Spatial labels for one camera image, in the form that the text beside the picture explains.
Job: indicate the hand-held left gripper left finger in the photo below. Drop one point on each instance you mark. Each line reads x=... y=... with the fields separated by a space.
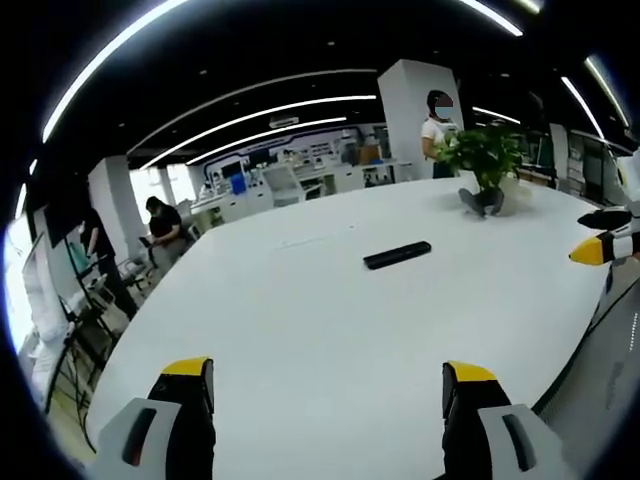
x=165 y=415

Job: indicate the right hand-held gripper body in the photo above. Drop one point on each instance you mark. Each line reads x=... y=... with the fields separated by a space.
x=631 y=182

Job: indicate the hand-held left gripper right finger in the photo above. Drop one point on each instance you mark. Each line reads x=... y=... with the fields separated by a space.
x=480 y=415

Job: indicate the black remote control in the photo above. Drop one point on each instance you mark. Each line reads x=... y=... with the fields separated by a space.
x=397 y=254

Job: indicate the green potted plant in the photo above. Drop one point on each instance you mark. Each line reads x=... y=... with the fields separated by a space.
x=482 y=165

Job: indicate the grey chair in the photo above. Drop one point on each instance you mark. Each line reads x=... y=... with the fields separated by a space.
x=137 y=270

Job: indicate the white whiteboard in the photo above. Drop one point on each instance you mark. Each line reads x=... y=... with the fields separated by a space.
x=42 y=295

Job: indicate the white pillar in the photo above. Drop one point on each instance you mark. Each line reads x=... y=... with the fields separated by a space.
x=415 y=115

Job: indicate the black monitor on stand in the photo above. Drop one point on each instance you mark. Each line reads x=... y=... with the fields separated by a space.
x=60 y=220

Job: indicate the white display counter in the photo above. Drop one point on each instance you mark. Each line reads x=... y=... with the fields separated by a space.
x=280 y=185

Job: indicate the ceiling air conditioner unit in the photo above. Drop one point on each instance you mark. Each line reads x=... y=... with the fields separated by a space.
x=283 y=120

